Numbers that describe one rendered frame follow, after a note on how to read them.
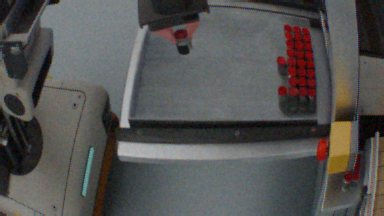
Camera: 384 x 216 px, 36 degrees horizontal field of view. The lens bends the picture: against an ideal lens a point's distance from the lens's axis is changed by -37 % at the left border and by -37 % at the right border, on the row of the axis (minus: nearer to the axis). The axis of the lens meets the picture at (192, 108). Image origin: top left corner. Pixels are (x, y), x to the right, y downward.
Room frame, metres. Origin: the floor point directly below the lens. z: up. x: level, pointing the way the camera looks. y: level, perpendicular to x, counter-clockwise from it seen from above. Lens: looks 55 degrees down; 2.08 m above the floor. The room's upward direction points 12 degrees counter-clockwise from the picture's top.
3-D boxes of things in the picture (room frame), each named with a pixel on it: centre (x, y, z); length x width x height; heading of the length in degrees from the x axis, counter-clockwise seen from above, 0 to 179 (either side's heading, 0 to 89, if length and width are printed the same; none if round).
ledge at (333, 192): (0.59, -0.29, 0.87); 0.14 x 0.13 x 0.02; 76
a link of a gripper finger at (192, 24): (0.80, 0.00, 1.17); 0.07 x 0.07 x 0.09; 89
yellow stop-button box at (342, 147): (0.61, -0.25, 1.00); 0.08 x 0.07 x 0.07; 76
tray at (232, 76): (0.91, -0.09, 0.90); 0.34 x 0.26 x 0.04; 75
